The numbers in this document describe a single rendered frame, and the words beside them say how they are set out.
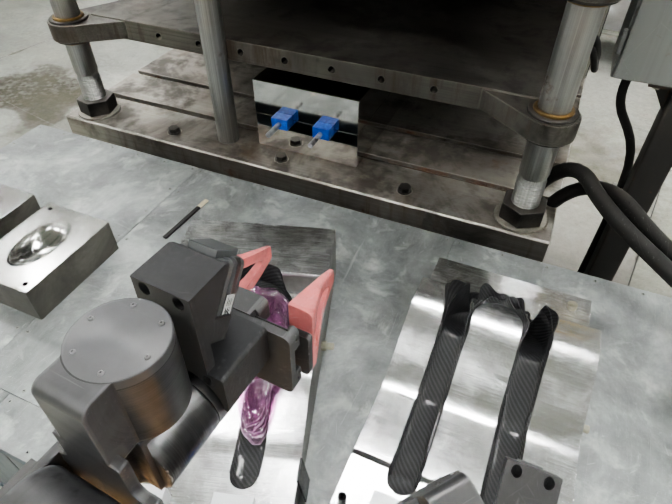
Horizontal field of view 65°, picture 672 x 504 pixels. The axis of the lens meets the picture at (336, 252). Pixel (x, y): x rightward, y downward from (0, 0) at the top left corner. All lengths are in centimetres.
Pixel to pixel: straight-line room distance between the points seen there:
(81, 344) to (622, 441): 76
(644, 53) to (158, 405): 102
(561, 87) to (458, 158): 41
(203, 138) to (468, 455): 104
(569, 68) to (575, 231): 157
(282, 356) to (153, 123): 123
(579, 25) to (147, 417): 87
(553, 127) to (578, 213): 161
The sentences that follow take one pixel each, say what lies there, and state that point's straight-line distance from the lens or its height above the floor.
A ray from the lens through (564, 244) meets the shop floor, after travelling 244.
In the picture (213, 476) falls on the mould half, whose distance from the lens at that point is 74.
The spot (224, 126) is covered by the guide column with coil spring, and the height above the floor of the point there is 84.
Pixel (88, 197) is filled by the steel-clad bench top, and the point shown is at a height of 80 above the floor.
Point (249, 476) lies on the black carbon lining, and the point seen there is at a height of 85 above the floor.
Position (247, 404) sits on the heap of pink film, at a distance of 74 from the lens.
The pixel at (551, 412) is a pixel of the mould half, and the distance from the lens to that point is 77.
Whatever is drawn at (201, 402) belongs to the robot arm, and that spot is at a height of 122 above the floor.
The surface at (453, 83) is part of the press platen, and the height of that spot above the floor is 104.
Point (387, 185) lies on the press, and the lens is 125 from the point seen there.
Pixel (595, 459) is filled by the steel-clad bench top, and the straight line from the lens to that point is 88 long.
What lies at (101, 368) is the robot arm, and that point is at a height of 130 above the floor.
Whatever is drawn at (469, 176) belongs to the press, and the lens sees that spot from 131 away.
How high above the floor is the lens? 152
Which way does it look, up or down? 44 degrees down
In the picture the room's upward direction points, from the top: straight up
